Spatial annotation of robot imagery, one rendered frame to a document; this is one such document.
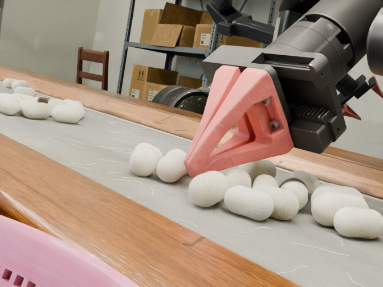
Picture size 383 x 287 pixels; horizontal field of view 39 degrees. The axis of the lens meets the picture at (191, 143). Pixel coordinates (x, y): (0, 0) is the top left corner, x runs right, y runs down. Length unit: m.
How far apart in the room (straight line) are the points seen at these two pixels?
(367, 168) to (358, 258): 0.24
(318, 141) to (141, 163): 0.12
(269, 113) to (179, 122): 0.33
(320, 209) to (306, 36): 0.13
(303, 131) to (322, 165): 0.17
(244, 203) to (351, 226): 0.06
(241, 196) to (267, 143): 0.07
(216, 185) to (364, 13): 0.19
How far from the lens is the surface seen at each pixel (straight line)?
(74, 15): 5.60
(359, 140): 2.88
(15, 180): 0.23
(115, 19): 5.31
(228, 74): 0.37
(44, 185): 0.22
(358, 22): 0.43
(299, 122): 0.38
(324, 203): 0.34
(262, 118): 0.37
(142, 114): 0.76
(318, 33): 0.41
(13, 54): 5.41
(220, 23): 1.87
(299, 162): 0.55
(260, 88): 0.36
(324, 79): 0.36
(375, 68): 0.42
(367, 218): 0.33
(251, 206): 0.32
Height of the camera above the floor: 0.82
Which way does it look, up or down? 7 degrees down
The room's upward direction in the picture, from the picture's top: 10 degrees clockwise
